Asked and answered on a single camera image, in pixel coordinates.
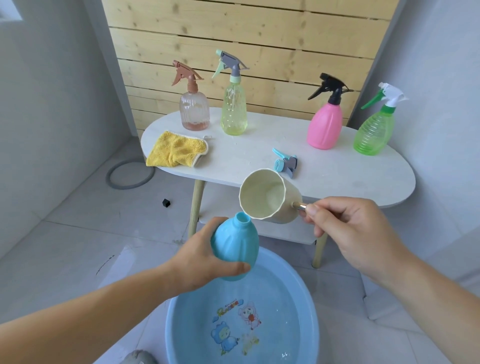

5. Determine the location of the wooden slat panel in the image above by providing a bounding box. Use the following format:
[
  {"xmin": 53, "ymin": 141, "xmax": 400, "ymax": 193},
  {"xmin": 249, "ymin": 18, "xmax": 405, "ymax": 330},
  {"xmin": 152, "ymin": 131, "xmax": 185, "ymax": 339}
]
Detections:
[{"xmin": 101, "ymin": 0, "xmax": 400, "ymax": 140}]

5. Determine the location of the person's right forearm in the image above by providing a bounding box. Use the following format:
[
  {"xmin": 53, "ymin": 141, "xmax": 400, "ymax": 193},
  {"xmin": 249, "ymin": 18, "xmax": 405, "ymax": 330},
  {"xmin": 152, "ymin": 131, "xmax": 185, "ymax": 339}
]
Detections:
[{"xmin": 371, "ymin": 247, "xmax": 480, "ymax": 364}]

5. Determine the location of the grey rubber ring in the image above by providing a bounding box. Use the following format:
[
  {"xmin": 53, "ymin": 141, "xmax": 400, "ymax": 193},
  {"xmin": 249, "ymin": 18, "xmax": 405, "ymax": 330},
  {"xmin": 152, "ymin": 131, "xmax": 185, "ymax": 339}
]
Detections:
[{"xmin": 106, "ymin": 159, "xmax": 155, "ymax": 190}]

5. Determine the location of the green spray bottle white nozzle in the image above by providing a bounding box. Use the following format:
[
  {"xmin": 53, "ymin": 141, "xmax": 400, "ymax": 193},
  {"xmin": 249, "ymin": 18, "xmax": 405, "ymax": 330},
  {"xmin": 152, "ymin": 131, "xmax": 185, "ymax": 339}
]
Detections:
[{"xmin": 353, "ymin": 82, "xmax": 409, "ymax": 156}]

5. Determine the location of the blue grey spray nozzle head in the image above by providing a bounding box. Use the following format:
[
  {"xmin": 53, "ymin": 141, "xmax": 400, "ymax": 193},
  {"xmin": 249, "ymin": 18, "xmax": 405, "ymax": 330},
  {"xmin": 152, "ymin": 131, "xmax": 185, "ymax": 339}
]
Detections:
[{"xmin": 272, "ymin": 148, "xmax": 298, "ymax": 179}]

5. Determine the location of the brown ribbed spray bottle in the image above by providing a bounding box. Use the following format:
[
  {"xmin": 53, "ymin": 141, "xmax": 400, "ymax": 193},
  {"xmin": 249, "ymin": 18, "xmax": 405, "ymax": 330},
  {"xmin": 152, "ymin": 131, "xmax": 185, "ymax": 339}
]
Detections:
[{"xmin": 171, "ymin": 60, "xmax": 211, "ymax": 132}]

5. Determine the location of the person's left forearm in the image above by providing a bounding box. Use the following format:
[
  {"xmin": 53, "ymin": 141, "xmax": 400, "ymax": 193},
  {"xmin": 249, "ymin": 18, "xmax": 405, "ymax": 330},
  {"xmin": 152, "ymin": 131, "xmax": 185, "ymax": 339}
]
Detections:
[{"xmin": 0, "ymin": 262, "xmax": 180, "ymax": 364}]

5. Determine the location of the yellow-green spray bottle grey nozzle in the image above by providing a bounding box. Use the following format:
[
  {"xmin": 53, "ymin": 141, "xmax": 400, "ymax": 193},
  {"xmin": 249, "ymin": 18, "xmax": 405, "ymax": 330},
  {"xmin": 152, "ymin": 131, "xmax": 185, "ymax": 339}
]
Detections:
[{"xmin": 211, "ymin": 49, "xmax": 250, "ymax": 136}]

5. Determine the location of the cream cup with metal handle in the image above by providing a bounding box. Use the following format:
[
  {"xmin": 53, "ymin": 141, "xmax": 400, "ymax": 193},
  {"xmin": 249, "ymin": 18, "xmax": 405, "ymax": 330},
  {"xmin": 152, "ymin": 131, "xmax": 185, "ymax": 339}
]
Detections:
[{"xmin": 238, "ymin": 169, "xmax": 309, "ymax": 225}]

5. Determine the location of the person's left hand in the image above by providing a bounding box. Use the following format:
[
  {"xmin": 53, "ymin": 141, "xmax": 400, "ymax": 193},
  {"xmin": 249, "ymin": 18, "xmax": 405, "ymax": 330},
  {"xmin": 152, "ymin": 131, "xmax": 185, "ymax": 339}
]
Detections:
[{"xmin": 163, "ymin": 217, "xmax": 251, "ymax": 297}]

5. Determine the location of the grey lumpy object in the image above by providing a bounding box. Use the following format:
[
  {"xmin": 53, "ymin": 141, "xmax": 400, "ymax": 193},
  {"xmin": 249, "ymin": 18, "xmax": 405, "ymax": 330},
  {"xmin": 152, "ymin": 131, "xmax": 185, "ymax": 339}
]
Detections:
[{"xmin": 121, "ymin": 349, "xmax": 159, "ymax": 364}]

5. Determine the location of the pink spray bottle black nozzle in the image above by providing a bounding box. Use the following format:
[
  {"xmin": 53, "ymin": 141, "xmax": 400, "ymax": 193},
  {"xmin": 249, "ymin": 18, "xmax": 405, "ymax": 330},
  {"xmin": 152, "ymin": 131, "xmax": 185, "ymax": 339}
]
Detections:
[{"xmin": 306, "ymin": 73, "xmax": 355, "ymax": 151}]

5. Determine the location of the yellow microfibre cloth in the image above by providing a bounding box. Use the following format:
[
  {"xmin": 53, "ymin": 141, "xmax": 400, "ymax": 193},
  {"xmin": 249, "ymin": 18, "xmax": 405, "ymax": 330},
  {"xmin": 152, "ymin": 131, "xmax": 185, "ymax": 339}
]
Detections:
[{"xmin": 145, "ymin": 130, "xmax": 209, "ymax": 168}]

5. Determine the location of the blue basin with cartoon print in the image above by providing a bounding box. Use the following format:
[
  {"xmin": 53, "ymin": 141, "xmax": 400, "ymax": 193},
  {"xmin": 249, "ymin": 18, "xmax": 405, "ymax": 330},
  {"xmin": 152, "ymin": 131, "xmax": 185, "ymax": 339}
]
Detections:
[{"xmin": 165, "ymin": 245, "xmax": 320, "ymax": 364}]

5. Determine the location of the person's right hand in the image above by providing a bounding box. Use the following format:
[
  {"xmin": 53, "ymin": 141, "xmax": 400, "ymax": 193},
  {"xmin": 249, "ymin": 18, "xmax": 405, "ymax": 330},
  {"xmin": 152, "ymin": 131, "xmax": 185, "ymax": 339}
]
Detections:
[{"xmin": 300, "ymin": 196, "xmax": 410, "ymax": 286}]

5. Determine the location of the light blue plastic bottle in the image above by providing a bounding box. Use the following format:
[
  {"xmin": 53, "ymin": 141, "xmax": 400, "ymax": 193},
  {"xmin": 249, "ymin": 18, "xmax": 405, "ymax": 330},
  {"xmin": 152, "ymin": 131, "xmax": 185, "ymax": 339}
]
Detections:
[{"xmin": 210, "ymin": 212, "xmax": 260, "ymax": 282}]

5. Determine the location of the white oval two-tier table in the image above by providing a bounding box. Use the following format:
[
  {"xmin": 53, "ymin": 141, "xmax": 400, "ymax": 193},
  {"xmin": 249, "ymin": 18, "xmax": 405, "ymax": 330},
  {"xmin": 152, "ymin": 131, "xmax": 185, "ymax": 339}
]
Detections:
[{"xmin": 140, "ymin": 107, "xmax": 416, "ymax": 269}]

